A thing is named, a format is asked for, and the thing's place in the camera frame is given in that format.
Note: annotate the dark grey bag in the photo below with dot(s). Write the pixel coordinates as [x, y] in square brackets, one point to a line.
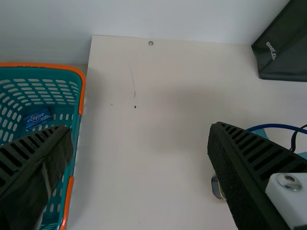
[285, 55]

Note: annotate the teal shopping basket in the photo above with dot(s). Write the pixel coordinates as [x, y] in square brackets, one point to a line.
[36, 95]

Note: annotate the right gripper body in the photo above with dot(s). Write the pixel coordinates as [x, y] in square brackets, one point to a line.
[260, 133]

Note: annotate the small blue box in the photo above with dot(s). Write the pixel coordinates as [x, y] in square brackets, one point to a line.
[38, 118]

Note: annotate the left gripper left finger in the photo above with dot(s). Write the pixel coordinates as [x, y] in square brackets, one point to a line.
[31, 163]

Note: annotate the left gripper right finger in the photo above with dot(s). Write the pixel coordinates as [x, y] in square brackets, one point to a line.
[247, 172]

